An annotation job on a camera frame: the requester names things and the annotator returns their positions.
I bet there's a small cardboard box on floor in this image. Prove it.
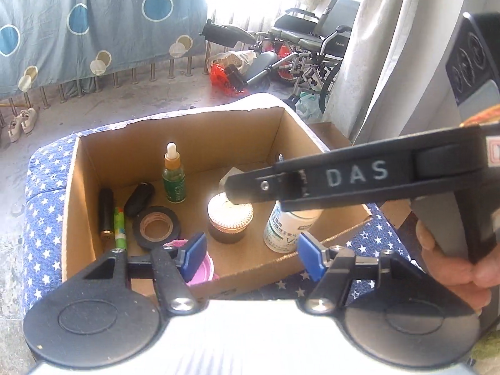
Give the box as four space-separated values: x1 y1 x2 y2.
309 122 351 150

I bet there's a gold-lidded dark jar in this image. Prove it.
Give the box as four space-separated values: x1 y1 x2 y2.
207 192 254 244

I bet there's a white supplement bottle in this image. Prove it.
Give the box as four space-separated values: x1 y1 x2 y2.
263 202 323 254

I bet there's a blue star-patterned cushion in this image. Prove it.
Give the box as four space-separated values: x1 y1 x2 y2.
24 93 410 310

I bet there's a brown cardboard box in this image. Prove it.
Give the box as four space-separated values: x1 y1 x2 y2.
61 103 371 297

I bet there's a black tape roll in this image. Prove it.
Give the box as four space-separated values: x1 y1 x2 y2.
132 206 181 251

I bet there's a pink plastic lid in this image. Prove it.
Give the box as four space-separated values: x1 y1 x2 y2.
166 240 216 286

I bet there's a beige curtain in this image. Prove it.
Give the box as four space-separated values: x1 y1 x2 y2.
323 0 464 144

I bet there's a black camera box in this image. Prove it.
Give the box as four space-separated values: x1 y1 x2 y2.
446 12 499 120

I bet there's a white power adapter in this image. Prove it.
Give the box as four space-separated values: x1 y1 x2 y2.
219 167 243 191

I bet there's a green dropper bottle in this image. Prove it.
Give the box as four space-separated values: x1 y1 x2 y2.
162 142 186 203

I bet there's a black cylinder tube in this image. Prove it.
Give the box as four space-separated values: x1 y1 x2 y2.
97 188 114 242

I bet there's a blue patterned hanging sheet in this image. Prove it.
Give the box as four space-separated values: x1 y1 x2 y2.
1 0 208 98

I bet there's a white shoes pair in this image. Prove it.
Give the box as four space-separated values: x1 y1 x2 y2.
7 107 38 143

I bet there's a black oval case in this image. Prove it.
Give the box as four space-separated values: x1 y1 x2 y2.
124 182 155 218

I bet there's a black wheelchair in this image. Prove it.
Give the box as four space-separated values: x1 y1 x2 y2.
201 0 361 113

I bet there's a person's right hand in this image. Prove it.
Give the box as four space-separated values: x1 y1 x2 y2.
416 221 499 313

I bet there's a red plastic bag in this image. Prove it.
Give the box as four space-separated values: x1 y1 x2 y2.
209 63 249 98

